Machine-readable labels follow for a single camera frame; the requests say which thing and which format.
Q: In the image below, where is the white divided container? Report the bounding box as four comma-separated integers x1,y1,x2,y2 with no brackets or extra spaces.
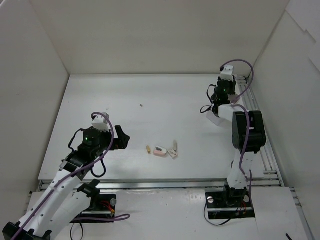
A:
206,111,225,127

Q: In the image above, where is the aluminium front rail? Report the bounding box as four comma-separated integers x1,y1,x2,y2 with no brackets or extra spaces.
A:
38,177,278,191

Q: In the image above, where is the grey white eraser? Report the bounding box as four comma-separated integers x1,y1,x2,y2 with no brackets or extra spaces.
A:
173,140,178,152

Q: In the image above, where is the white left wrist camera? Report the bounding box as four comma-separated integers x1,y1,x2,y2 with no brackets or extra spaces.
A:
91,112,110,133

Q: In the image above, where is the white staples box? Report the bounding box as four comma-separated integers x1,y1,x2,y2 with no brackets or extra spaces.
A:
167,147,178,159

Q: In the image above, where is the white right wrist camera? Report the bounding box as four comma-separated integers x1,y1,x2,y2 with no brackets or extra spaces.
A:
220,65,234,82

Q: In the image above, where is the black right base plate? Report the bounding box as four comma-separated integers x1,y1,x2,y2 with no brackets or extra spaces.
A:
204,190,256,223

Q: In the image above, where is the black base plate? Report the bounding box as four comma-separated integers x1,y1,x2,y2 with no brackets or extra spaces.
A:
204,190,256,223
71,193,117,224

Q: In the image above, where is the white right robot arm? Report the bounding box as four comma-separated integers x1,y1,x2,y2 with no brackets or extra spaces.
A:
206,77,266,206

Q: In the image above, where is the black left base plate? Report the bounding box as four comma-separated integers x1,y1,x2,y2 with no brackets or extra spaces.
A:
71,193,117,224

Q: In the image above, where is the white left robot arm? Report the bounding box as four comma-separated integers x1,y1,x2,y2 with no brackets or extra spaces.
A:
2,125,130,240

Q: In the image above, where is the yellow eraser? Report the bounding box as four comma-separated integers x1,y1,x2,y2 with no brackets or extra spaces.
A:
146,145,151,154

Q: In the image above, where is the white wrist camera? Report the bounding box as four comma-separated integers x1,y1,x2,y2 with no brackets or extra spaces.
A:
220,65,234,82
91,112,110,133

